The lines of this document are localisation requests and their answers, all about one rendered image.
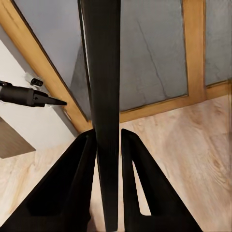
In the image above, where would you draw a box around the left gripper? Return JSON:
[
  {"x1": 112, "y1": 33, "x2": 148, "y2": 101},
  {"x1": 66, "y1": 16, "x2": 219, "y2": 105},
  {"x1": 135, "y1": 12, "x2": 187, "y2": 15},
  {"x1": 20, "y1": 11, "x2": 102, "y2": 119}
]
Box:
[{"x1": 13, "y1": 87, "x2": 67, "y2": 107}]

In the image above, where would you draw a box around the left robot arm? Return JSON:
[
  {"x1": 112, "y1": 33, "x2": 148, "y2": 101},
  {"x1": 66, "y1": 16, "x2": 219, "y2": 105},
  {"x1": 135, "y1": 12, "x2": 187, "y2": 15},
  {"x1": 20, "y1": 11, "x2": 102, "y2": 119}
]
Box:
[{"x1": 0, "y1": 73, "x2": 67, "y2": 107}]

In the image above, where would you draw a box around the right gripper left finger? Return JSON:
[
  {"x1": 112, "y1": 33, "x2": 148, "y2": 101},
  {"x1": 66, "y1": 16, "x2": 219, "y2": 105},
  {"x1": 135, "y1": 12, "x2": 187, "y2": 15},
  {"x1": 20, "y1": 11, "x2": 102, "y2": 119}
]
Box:
[{"x1": 0, "y1": 129, "x2": 97, "y2": 232}]

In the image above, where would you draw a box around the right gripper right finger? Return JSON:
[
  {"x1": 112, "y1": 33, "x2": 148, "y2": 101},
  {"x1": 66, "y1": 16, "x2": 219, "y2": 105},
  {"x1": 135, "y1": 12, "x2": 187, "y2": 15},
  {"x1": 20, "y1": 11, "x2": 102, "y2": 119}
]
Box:
[{"x1": 121, "y1": 129, "x2": 203, "y2": 232}]

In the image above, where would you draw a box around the poster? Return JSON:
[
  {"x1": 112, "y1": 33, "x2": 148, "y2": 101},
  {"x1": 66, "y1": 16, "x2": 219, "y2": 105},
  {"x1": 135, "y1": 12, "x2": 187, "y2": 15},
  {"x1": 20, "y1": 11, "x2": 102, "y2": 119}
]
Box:
[{"x1": 77, "y1": 0, "x2": 121, "y2": 232}]

